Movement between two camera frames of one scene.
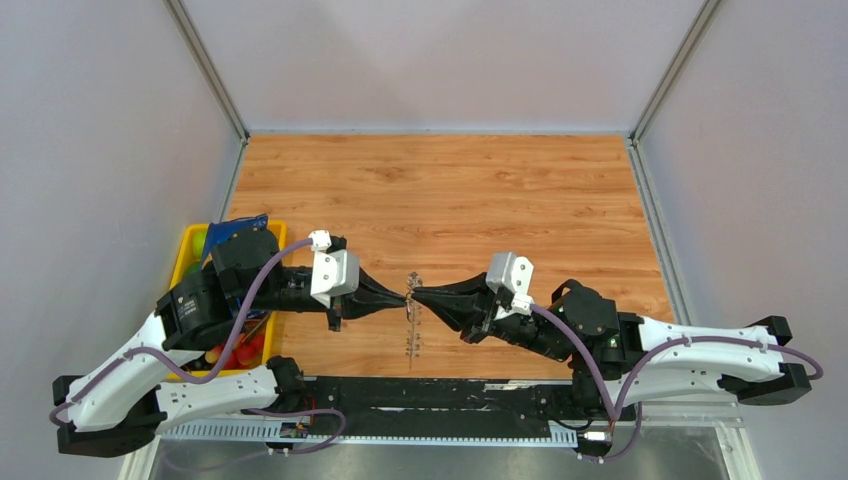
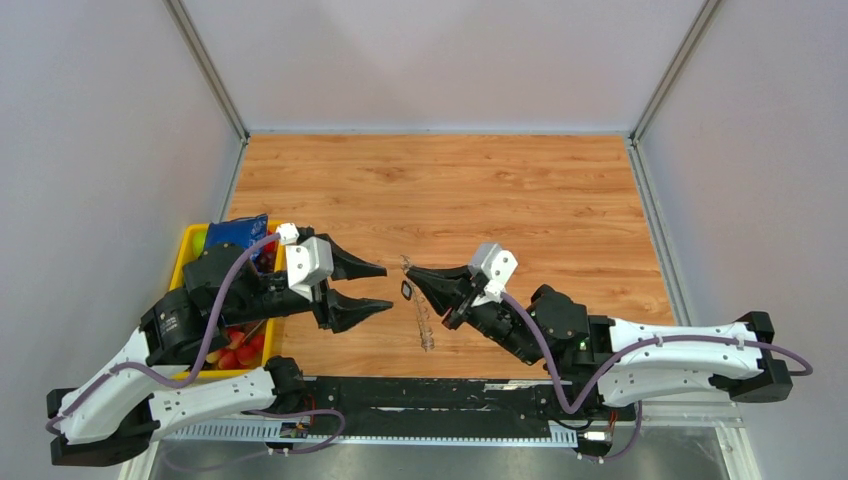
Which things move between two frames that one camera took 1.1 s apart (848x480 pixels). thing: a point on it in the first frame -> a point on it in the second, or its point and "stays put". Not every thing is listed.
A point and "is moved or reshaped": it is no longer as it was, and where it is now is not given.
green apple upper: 198,243 stays put
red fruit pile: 248,351 stays put
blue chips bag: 220,231 stays put
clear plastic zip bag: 413,316 is moved or reshaped
